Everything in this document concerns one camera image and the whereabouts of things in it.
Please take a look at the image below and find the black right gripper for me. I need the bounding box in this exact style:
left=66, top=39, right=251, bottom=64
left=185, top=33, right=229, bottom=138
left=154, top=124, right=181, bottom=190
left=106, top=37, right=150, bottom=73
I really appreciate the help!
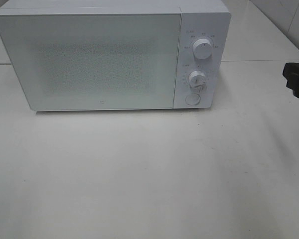
left=283, top=62, right=299, bottom=98

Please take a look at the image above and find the white timer knob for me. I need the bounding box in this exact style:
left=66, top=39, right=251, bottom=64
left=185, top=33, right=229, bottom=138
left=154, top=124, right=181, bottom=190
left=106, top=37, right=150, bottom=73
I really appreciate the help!
left=188, top=71, right=206, bottom=88

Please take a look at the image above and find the round white door button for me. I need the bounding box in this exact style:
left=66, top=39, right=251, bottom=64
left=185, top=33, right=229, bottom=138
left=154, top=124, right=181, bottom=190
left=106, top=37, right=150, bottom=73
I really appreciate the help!
left=185, top=94, right=201, bottom=106

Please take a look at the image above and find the white microwave door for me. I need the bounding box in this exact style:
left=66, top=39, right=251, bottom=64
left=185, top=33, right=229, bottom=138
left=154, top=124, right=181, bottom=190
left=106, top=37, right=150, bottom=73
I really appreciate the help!
left=0, top=14, right=180, bottom=111

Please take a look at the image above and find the upper white power knob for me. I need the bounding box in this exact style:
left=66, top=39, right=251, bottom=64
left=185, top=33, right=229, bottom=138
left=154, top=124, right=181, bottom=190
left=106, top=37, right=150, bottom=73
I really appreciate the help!
left=192, top=37, right=213, bottom=60

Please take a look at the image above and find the white microwave oven body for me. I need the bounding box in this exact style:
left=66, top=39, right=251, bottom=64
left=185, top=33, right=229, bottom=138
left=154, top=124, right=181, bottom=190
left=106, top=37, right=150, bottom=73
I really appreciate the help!
left=0, top=0, right=231, bottom=111

